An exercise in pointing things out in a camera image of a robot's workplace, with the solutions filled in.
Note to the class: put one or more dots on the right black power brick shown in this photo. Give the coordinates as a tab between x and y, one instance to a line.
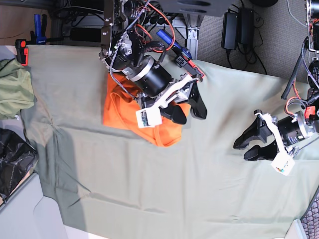
246	26

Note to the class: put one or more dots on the blue handled clamp on table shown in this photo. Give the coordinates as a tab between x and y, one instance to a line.
183	56

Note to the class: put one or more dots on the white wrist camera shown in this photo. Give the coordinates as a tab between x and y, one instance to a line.
283	163
148	117

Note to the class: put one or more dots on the olive green garment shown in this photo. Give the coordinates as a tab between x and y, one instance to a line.
16	91

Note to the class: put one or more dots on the black power brick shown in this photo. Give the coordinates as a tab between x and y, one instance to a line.
246	26
229	31

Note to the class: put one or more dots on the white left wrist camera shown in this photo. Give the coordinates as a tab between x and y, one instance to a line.
283	163

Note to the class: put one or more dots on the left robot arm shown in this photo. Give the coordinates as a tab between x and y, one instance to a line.
308	58

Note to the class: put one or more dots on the green table cloth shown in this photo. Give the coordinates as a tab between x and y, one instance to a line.
113	183

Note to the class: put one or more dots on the black plastic bag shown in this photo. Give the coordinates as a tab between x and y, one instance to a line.
16	159

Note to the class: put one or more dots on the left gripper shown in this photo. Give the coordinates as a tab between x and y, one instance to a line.
286	132

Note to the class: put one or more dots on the orange T-shirt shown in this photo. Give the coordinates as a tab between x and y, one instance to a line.
123	112

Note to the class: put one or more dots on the aluminium frame post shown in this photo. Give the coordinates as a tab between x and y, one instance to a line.
193	24

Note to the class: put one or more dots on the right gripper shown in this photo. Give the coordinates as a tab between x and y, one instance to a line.
156	83

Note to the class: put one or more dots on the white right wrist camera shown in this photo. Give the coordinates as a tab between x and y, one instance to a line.
148	117

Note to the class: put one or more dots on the left black power brick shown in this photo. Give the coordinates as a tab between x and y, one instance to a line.
229	31

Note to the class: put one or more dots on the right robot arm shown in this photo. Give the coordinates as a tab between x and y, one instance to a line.
123	34

